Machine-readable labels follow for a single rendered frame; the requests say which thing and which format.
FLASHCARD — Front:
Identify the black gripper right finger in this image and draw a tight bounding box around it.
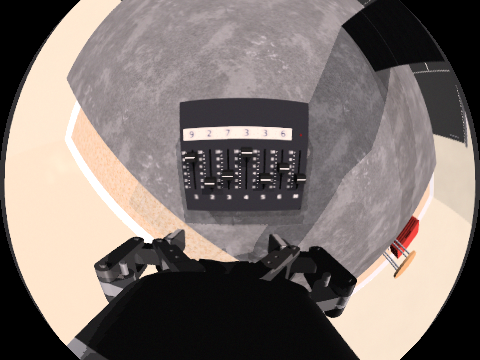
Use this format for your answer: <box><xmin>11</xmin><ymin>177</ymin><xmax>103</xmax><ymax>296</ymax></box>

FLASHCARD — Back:
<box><xmin>238</xmin><ymin>234</ymin><xmax>357</xmax><ymax>318</ymax></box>

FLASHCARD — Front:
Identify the black lighting desk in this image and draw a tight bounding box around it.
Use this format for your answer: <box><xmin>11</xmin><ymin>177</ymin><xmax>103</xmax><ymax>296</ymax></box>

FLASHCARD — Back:
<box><xmin>180</xmin><ymin>98</ymin><xmax>309</xmax><ymax>211</ymax></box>

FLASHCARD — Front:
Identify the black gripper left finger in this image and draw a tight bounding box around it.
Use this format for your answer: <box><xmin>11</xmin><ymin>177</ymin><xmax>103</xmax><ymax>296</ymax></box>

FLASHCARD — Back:
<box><xmin>94</xmin><ymin>229</ymin><xmax>205</xmax><ymax>302</ymax></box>

